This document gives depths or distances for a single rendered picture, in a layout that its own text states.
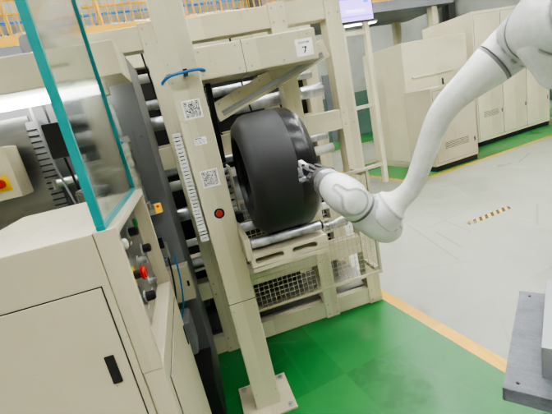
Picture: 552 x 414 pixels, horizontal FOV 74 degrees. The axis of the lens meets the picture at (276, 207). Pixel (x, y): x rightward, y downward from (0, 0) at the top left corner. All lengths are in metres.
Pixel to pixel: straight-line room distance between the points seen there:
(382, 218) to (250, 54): 1.12
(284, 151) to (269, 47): 0.64
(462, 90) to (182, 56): 1.04
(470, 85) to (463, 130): 5.50
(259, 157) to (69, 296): 0.83
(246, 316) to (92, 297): 1.00
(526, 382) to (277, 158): 1.03
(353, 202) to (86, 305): 0.68
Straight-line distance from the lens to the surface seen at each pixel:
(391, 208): 1.07
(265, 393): 2.07
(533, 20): 0.82
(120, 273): 0.90
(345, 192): 0.97
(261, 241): 1.59
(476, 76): 0.99
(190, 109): 1.56
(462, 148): 6.48
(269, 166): 1.42
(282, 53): 1.92
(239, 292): 1.74
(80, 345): 0.99
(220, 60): 1.86
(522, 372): 1.24
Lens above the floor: 1.45
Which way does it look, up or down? 15 degrees down
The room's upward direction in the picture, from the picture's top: 12 degrees counter-clockwise
